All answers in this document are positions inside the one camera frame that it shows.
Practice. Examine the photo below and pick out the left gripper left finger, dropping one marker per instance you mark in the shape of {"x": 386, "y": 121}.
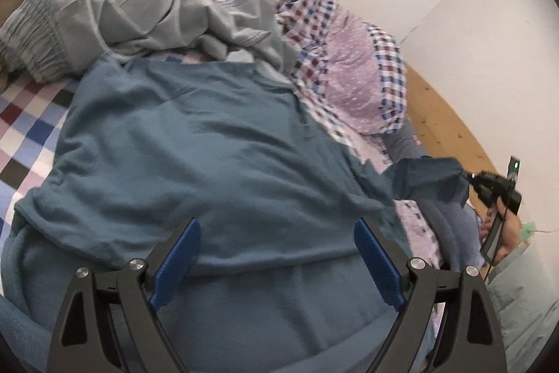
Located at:
{"x": 85, "y": 336}

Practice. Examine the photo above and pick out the teal blue shirt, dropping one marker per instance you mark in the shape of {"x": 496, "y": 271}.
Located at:
{"x": 278, "y": 284}

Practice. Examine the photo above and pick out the person right forearm sleeve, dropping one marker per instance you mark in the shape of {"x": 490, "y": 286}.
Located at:
{"x": 525, "y": 300}

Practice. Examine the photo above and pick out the person right hand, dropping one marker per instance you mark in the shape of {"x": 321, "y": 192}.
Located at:
{"x": 510, "y": 233}

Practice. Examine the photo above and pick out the blue grey plush pillow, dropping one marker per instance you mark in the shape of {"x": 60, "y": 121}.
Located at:
{"x": 456, "y": 227}

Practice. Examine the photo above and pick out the wooden headboard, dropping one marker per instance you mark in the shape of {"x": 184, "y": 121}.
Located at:
{"x": 439, "y": 128}

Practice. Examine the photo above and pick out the purple polka dot pillow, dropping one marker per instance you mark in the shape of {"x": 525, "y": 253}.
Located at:
{"x": 366, "y": 75}

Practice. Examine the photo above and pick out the plaid checkered bed sheet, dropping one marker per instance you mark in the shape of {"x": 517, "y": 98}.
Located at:
{"x": 31, "y": 120}

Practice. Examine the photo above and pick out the light blue elastic-cuff garment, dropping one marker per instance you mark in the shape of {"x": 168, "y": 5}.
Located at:
{"x": 52, "y": 38}

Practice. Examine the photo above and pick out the grey green sweatshirt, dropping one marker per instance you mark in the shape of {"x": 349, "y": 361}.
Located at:
{"x": 245, "y": 30}

